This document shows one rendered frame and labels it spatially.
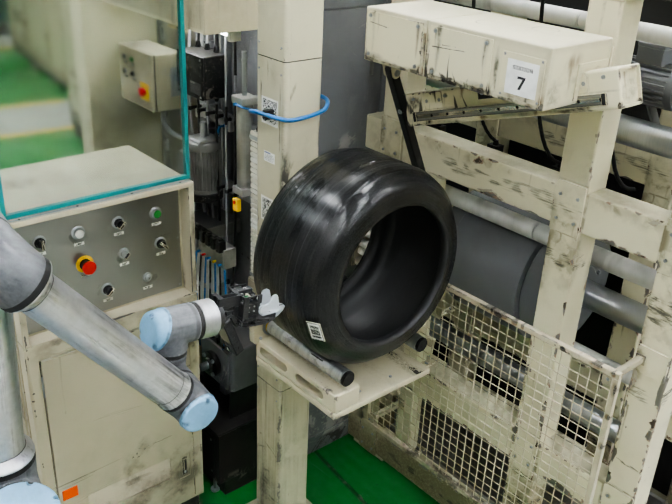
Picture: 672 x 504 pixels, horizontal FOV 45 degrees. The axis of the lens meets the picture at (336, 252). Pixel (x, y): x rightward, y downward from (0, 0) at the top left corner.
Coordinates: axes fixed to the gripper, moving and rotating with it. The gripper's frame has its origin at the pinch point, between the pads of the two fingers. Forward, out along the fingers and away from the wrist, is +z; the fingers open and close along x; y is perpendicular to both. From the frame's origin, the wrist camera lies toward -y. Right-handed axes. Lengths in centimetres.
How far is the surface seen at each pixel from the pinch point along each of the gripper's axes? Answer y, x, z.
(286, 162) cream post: 29.2, 25.8, 17.9
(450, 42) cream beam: 68, -7, 38
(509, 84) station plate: 62, -26, 39
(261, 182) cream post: 20.2, 36.0, 17.9
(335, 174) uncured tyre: 33.3, 2.0, 14.4
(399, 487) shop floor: -102, 19, 86
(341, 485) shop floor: -104, 33, 69
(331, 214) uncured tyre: 26.6, -6.6, 7.0
